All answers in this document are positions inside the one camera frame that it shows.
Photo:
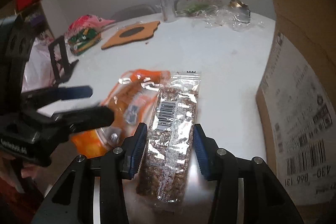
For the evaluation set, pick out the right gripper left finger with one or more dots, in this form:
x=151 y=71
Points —
x=70 y=200

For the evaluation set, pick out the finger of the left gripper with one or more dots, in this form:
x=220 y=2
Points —
x=79 y=120
x=39 y=98

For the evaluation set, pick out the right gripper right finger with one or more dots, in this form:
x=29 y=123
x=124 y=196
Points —
x=246 y=189

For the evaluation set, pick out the orange clear snack bag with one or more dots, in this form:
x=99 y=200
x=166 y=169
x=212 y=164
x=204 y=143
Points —
x=131 y=101

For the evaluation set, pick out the clear granola bar pack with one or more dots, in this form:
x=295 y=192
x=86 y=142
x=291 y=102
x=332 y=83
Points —
x=165 y=164

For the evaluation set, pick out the person's left hand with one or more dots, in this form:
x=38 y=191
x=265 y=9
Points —
x=13 y=171

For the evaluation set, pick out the black phone stand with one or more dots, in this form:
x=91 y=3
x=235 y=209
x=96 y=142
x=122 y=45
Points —
x=60 y=64

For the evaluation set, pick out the green candy pack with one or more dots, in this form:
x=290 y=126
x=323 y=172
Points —
x=84 y=40

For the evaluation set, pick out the pink red snack bag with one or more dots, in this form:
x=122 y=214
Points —
x=87 y=21

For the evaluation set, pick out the brown cardboard box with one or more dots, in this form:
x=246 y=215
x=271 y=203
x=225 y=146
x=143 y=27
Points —
x=296 y=103

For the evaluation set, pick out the wooden toast-shaped coaster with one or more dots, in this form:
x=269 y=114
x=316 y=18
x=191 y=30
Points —
x=133 y=33

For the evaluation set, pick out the grey chair back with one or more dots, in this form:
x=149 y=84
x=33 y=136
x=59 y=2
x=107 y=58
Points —
x=133 y=12

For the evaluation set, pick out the crumpled clear wrapper gold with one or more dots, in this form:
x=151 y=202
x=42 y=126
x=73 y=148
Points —
x=236 y=15

